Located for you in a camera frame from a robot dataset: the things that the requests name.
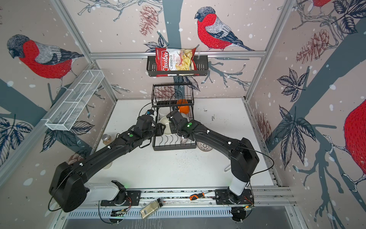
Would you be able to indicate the orange glass bowl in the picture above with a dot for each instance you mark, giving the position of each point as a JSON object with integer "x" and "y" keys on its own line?
{"x": 183, "y": 106}

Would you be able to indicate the white wire wall shelf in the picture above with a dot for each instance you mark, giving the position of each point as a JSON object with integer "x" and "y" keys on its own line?
{"x": 77, "y": 97}

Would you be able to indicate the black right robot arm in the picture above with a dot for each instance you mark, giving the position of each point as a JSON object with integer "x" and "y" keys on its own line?
{"x": 243, "y": 157}

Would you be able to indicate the black wall basket shelf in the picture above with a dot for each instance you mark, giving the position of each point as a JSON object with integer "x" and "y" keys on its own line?
{"x": 197, "y": 66}

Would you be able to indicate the white bowl with brown pattern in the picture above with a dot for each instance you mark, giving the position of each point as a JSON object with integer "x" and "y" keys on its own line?
{"x": 204, "y": 147}

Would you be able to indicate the red cassava chips bag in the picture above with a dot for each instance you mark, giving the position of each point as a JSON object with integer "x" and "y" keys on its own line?
{"x": 170, "y": 59}

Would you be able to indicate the small jar with brown contents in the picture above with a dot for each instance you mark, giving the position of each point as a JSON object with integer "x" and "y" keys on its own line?
{"x": 107, "y": 139}

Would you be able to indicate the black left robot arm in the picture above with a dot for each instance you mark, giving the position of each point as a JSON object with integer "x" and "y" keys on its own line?
{"x": 68, "y": 183}

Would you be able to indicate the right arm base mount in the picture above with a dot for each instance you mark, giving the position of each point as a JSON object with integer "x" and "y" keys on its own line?
{"x": 240, "y": 206}

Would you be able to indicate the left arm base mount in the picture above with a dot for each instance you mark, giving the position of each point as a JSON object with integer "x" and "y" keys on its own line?
{"x": 124, "y": 197}

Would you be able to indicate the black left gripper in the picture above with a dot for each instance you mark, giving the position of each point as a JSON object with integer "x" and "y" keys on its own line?
{"x": 160, "y": 130}

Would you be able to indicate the black wire dish rack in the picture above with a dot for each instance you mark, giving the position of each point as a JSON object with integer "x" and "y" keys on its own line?
{"x": 174, "y": 105}

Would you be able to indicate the beige electronic box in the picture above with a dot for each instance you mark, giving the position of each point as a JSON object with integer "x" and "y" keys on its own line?
{"x": 151, "y": 208}

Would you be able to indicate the orange handled screwdriver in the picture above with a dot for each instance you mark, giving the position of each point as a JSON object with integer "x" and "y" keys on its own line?
{"x": 196, "y": 196}

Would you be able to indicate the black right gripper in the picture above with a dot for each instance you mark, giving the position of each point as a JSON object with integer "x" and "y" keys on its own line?
{"x": 172, "y": 130}

